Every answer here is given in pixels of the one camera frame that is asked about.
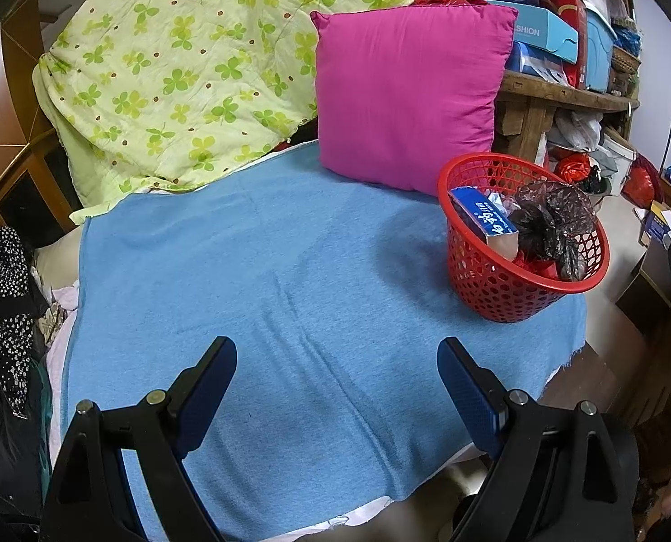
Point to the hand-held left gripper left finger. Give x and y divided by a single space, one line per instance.
205 401

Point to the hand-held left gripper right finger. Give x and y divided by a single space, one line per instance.
473 401

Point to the red plastic mesh basket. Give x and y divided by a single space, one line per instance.
510 300

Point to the blue and white carton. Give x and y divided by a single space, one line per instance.
482 215

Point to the black plastic bag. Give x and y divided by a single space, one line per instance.
544 226

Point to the blue blanket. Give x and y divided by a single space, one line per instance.
312 293

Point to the light pink bed sheet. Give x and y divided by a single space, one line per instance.
64 316

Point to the beige pillow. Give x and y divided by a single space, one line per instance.
58 259

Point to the dark cloth pile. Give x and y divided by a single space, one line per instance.
7 463

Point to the black white dotted garment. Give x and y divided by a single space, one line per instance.
2 316

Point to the small red plastic bag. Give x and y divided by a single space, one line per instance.
573 168

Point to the open cardboard box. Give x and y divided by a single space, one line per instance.
663 226

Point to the large red plastic bag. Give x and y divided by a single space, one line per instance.
643 183

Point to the white bucket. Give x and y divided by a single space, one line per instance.
620 152

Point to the white plastic bags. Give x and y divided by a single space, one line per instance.
575 130

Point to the wooden shelf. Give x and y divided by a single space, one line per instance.
538 96

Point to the magenta pillow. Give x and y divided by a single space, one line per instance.
408 96

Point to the green clover print quilt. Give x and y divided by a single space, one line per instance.
199 68

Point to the blue white packaging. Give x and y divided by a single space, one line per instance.
533 65

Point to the wooden cabinet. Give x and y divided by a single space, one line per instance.
7 96

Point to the light blue plastic bin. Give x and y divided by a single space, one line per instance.
601 51

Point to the wicker basket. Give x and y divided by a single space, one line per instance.
626 61

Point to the blue cardboard box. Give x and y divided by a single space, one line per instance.
544 34

